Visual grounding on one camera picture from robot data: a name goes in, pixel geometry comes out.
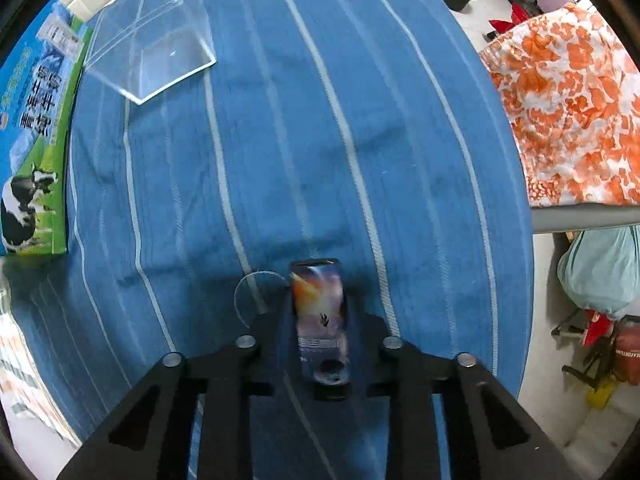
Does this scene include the teal cloth bundle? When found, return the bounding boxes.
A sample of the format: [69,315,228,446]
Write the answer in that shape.
[557,227,640,321]

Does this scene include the small printed can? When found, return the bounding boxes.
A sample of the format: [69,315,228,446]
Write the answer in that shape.
[289,258,353,402]

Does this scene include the blue printed cardboard box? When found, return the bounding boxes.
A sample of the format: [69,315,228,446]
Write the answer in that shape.
[0,0,96,257]

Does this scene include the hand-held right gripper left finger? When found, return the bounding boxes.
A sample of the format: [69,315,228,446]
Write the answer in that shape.
[56,309,303,480]

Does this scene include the plaid cloth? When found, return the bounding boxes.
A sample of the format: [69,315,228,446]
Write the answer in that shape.
[0,270,66,441]

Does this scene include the red plastic item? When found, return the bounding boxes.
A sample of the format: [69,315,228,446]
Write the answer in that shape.
[582,310,613,346]

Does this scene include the yellow object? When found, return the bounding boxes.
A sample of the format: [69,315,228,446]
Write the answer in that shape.
[585,380,621,408]

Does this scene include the clear acrylic box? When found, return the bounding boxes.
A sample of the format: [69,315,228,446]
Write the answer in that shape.
[82,0,218,106]

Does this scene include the red cloth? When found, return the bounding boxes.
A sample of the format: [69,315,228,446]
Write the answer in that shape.
[489,2,531,38]

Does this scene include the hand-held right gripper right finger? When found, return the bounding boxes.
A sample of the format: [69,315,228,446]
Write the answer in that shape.
[347,309,585,480]

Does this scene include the blue striped cloth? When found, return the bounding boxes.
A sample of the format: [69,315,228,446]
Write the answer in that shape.
[5,0,535,480]

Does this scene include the orange floral cloth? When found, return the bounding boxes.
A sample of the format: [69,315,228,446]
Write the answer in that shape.
[479,2,640,208]

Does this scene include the black metal stand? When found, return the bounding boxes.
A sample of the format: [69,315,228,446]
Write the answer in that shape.
[550,310,616,391]

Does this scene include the clear round disc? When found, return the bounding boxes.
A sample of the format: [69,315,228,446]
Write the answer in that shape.
[234,270,291,328]

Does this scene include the red bag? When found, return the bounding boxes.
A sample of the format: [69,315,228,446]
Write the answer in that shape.
[607,317,640,391]

